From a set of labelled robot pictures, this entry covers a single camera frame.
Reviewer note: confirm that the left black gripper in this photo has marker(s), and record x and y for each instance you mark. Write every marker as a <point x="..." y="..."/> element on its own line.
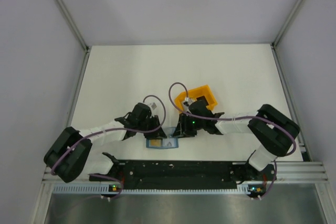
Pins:
<point x="158" y="134"/>

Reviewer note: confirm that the right aluminium frame post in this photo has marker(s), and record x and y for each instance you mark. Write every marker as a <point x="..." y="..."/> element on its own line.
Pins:
<point x="288" y="22"/>

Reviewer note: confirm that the white cable duct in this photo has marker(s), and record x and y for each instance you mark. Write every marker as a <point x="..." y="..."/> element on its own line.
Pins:
<point x="109" y="190"/>

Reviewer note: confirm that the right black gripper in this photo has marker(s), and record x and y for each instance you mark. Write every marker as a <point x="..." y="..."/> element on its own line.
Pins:
<point x="182" y="129"/>

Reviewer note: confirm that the gold credit card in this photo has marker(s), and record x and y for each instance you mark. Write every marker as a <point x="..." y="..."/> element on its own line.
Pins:
<point x="154" y="143"/>

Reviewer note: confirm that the aluminium frame rail front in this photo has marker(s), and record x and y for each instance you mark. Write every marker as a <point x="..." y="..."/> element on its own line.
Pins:
<point x="293" y="172"/>

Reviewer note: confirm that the blue leather card holder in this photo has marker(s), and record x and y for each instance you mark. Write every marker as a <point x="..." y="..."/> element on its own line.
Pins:
<point x="169" y="135"/>

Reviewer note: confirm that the silver card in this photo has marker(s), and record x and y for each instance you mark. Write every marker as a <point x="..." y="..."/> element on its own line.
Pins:
<point x="170" y="143"/>

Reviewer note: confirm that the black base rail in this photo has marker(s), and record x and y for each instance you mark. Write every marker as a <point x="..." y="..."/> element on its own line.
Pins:
<point x="175" y="175"/>

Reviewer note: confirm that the yellow plastic bin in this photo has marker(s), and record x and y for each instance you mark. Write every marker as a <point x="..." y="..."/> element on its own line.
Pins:
<point x="203" y="93"/>

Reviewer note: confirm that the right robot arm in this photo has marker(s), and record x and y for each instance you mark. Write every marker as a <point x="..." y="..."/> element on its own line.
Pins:
<point x="275" y="132"/>

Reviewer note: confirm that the left aluminium frame post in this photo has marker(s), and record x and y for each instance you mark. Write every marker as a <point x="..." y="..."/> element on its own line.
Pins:
<point x="71" y="24"/>

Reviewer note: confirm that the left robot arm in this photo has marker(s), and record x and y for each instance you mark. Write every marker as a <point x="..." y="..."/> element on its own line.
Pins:
<point x="75" y="152"/>

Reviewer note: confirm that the aluminium frame post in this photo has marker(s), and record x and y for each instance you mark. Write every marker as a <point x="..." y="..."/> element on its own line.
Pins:
<point x="288" y="22"/>
<point x="71" y="24"/>

